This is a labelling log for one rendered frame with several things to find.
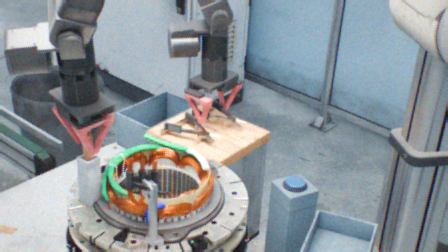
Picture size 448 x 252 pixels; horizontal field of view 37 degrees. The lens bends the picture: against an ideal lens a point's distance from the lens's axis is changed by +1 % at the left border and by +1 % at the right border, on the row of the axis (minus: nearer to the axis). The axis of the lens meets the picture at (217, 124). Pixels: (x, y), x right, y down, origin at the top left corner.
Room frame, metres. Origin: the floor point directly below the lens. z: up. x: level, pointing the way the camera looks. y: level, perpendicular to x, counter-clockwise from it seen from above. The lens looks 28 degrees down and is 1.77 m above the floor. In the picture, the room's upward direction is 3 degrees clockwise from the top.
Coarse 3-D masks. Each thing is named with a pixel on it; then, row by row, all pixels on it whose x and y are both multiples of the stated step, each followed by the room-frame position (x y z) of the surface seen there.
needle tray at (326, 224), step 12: (324, 216) 0.99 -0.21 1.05; (336, 216) 0.99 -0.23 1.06; (312, 228) 0.94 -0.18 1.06; (324, 228) 0.99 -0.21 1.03; (336, 228) 0.99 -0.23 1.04; (348, 228) 0.98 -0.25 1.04; (360, 228) 0.97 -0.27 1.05; (372, 228) 0.96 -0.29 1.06; (312, 240) 0.96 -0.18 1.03; (324, 240) 0.96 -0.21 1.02; (336, 240) 0.96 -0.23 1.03; (348, 240) 0.97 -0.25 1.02; (360, 240) 0.97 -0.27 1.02; (372, 240) 0.92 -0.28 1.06
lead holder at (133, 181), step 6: (156, 168) 0.86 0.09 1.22; (126, 174) 0.84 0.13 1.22; (132, 174) 0.84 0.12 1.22; (138, 174) 0.85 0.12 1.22; (144, 174) 0.85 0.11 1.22; (150, 174) 0.85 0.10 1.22; (156, 174) 0.85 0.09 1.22; (126, 180) 0.84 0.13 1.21; (132, 180) 0.84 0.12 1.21; (138, 180) 0.85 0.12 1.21; (150, 180) 0.85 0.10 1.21; (156, 180) 0.85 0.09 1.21; (126, 186) 0.85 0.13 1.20; (132, 186) 0.84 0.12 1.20; (138, 186) 0.84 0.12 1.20; (144, 186) 0.84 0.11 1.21
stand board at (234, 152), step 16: (160, 128) 1.27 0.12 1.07; (192, 128) 1.28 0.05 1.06; (208, 128) 1.28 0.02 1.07; (240, 128) 1.29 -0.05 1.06; (256, 128) 1.30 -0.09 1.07; (192, 144) 1.21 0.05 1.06; (208, 144) 1.21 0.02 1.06; (224, 144) 1.22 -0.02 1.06; (240, 144) 1.22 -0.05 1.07; (256, 144) 1.25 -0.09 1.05; (224, 160) 1.16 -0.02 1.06
